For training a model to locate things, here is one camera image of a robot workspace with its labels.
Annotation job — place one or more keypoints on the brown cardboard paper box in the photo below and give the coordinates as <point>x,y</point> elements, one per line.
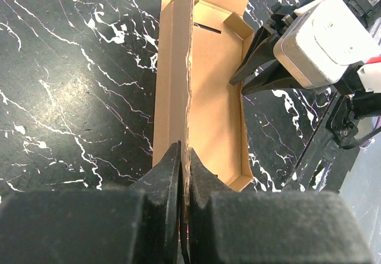
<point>201,45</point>

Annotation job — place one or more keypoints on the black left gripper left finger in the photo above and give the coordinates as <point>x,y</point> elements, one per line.
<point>138,224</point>

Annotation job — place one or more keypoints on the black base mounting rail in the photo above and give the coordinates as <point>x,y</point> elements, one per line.
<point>322,165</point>

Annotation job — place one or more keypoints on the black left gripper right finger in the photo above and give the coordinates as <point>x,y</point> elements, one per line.
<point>264,227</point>

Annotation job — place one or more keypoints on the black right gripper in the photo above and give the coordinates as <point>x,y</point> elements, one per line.
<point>359,86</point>

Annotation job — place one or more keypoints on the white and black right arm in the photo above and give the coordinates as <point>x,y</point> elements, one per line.
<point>318,44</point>

